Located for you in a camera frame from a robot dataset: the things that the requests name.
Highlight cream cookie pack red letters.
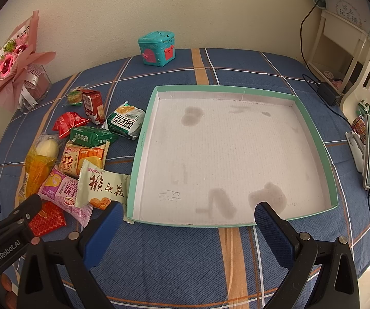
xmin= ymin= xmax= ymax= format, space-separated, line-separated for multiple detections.
xmin=76 ymin=160 xmax=130 ymax=210

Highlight black cable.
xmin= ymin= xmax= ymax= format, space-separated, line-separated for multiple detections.
xmin=299 ymin=0 xmax=370 ymax=235

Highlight pink flower bouquet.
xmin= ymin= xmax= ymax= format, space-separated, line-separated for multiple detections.
xmin=0 ymin=11 xmax=55 ymax=112

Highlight yellow orange snack bag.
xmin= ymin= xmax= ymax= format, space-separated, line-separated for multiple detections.
xmin=25 ymin=153 xmax=57 ymax=198

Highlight red white snack box pack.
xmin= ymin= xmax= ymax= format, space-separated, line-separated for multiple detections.
xmin=81 ymin=89 xmax=105 ymax=125

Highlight round white sign board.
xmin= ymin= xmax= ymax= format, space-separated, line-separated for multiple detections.
xmin=325 ymin=0 xmax=370 ymax=33

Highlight round bun clear wrapper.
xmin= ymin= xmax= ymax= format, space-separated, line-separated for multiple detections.
xmin=28 ymin=133 xmax=60 ymax=159

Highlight pink snack pack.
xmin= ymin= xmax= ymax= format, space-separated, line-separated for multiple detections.
xmin=38 ymin=166 xmax=93 ymax=227

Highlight teal toy house box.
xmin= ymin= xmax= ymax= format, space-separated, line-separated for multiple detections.
xmin=137 ymin=31 xmax=176 ymax=67

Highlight red patterned packet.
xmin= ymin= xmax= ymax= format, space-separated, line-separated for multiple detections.
xmin=29 ymin=201 xmax=67 ymax=237

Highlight orange roll cake pack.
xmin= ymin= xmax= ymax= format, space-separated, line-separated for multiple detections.
xmin=58 ymin=141 xmax=110 ymax=178

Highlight red crinkled snack packet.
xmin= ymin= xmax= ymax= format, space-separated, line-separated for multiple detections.
xmin=52 ymin=112 xmax=90 ymax=139

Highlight white wooden shelf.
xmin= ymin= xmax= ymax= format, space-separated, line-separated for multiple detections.
xmin=307 ymin=10 xmax=370 ymax=122

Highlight dark green snack pack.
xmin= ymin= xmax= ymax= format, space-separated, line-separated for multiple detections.
xmin=70 ymin=126 xmax=118 ymax=148

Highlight black power adapter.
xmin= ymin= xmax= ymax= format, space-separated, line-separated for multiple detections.
xmin=317 ymin=82 xmax=337 ymax=106

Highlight round cookie green wrapper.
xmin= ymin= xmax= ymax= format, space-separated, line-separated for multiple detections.
xmin=65 ymin=87 xmax=84 ymax=107

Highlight white green cracker pack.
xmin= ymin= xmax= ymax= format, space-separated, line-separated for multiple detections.
xmin=106 ymin=101 xmax=145 ymax=140

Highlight green-rimmed white cardboard tray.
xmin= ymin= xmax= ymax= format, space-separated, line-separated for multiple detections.
xmin=127 ymin=85 xmax=338 ymax=227

